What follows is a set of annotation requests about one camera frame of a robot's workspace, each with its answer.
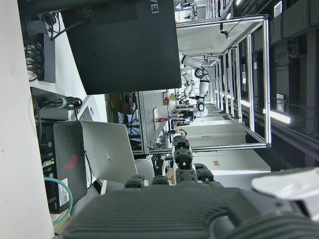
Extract right dark grey robot hand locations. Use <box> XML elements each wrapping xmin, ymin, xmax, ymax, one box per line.
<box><xmin>61</xmin><ymin>135</ymin><xmax>319</xmax><ymax>239</ymax></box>

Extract white chair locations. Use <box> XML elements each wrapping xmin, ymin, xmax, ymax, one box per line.
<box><xmin>134</xmin><ymin>158</ymin><xmax>156</xmax><ymax>185</ymax></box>

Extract silver Huawei laptop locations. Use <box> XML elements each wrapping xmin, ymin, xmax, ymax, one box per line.
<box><xmin>79</xmin><ymin>120</ymin><xmax>139</xmax><ymax>184</ymax></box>

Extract black mini PC red logo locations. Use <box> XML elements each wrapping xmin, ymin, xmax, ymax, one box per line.
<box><xmin>52</xmin><ymin>120</ymin><xmax>88</xmax><ymax>200</ymax></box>

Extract silver keyboard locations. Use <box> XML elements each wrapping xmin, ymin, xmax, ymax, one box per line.
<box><xmin>76</xmin><ymin>95</ymin><xmax>96</xmax><ymax>122</ymax></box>

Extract white humanoid robot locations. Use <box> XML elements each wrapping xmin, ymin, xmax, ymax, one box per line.
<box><xmin>178</xmin><ymin>51</ymin><xmax>213</xmax><ymax>118</ymax></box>

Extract black Huawei monitor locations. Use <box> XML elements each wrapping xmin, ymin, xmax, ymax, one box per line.
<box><xmin>17</xmin><ymin>0</ymin><xmax>182</xmax><ymax>96</ymax></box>

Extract black docking strip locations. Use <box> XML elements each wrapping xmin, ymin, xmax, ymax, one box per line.
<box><xmin>36</xmin><ymin>32</ymin><xmax>56</xmax><ymax>84</ymax></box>

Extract teal network cable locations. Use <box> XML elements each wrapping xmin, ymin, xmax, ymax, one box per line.
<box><xmin>42</xmin><ymin>159</ymin><xmax>74</xmax><ymax>226</ymax></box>

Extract black cable bundle green tie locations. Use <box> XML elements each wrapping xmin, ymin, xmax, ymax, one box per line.
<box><xmin>39</xmin><ymin>96</ymin><xmax>83</xmax><ymax>110</ymax></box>

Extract aluminium frame cage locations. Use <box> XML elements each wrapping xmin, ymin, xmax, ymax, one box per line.
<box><xmin>138</xmin><ymin>14</ymin><xmax>273</xmax><ymax>154</ymax></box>

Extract black frame-mounted camera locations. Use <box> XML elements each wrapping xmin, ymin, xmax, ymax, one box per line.
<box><xmin>219</xmin><ymin>22</ymin><xmax>231</xmax><ymax>40</ymax></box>

